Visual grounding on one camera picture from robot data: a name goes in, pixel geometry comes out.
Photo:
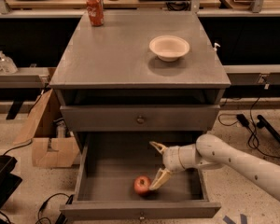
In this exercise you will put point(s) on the brown cardboard box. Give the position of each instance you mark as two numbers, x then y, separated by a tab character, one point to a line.
51	148

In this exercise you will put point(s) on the white pump dispenser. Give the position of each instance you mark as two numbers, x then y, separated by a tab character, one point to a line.
216	46

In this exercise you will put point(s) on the grey top drawer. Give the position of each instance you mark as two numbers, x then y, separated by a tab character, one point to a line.
139	118

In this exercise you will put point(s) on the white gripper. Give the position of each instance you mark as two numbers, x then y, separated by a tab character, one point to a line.
171	159

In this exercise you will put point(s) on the red apple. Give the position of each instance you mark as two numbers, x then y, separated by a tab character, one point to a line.
141	185

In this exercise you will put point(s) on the grey open middle drawer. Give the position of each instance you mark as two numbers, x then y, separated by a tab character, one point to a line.
110	163

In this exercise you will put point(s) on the white paper bowl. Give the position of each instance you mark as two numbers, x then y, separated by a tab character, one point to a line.
169	48

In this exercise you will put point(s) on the grey drawer cabinet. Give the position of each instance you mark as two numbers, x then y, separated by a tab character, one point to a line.
113	65

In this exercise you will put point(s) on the red soda can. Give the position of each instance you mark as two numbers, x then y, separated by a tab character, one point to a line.
95	12

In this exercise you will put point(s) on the clear sanitizer bottle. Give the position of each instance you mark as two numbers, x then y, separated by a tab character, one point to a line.
7	64

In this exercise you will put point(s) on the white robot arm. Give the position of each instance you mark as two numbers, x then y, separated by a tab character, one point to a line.
210	152

